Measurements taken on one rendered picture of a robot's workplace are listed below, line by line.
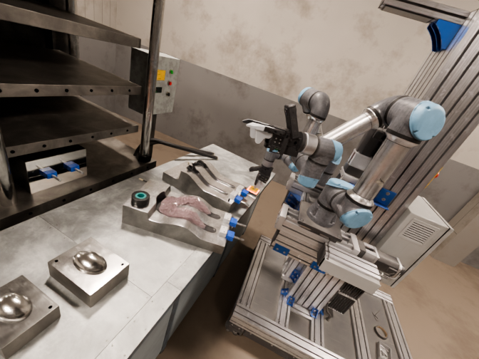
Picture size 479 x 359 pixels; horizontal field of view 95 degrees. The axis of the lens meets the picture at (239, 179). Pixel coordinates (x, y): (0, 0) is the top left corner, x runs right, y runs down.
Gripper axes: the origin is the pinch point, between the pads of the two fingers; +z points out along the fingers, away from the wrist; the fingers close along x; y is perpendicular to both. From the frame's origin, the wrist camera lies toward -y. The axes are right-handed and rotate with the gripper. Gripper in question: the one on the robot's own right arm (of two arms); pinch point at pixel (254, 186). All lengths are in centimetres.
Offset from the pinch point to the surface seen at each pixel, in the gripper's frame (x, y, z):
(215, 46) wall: 186, -165, -78
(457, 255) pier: 204, 265, 64
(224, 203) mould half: -38.5, -6.3, -2.4
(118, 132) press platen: -45, -83, -17
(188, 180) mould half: -39, -33, -5
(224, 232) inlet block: -61, 5, -4
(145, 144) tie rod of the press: -29, -77, -8
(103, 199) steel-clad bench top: -75, -58, 5
